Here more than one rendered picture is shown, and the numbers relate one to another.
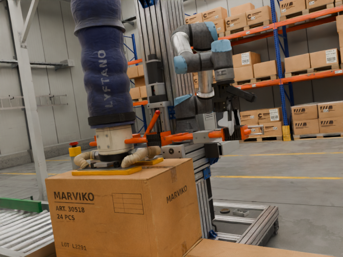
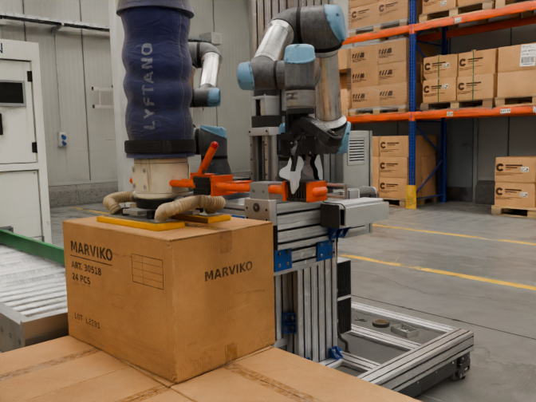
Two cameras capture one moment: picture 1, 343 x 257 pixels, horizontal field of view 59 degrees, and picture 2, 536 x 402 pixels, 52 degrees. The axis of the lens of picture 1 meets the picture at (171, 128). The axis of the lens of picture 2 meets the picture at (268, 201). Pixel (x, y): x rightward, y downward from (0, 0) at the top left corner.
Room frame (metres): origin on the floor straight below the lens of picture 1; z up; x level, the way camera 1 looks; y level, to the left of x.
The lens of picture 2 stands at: (-0.19, -0.47, 1.20)
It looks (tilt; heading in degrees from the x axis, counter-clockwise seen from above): 6 degrees down; 13
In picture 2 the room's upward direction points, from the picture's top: 1 degrees counter-clockwise
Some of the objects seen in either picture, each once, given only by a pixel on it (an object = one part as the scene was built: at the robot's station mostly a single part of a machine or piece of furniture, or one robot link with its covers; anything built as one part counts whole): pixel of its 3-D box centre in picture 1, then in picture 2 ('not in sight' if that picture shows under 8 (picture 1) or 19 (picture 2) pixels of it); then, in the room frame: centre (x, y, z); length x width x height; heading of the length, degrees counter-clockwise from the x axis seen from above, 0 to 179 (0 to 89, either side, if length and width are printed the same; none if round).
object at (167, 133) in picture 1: (158, 138); (213, 184); (1.35, 0.06, 1.07); 0.10 x 0.08 x 0.06; 150
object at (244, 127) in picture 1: (235, 132); (304, 191); (1.17, -0.24, 1.07); 0.08 x 0.07 x 0.05; 60
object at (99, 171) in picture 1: (105, 167); (138, 217); (1.39, 0.33, 0.97); 0.34 x 0.10 x 0.05; 60
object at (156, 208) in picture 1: (125, 208); (166, 281); (1.47, 0.28, 0.75); 0.60 x 0.40 x 0.40; 60
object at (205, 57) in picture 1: (213, 60); (299, 73); (1.29, -0.21, 1.37); 0.11 x 0.11 x 0.08; 0
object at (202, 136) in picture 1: (203, 136); (266, 190); (1.24, -0.13, 1.07); 0.07 x 0.07 x 0.04; 60
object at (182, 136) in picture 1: (162, 135); (230, 181); (1.48, 0.05, 1.07); 0.93 x 0.30 x 0.04; 60
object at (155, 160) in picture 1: (129, 159); (186, 210); (1.56, 0.23, 0.97); 0.34 x 0.10 x 0.05; 60
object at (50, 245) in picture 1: (80, 232); (116, 306); (1.67, 0.58, 0.58); 0.70 x 0.03 x 0.06; 146
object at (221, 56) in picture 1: (221, 55); (300, 68); (1.19, -0.23, 1.37); 0.09 x 0.08 x 0.11; 0
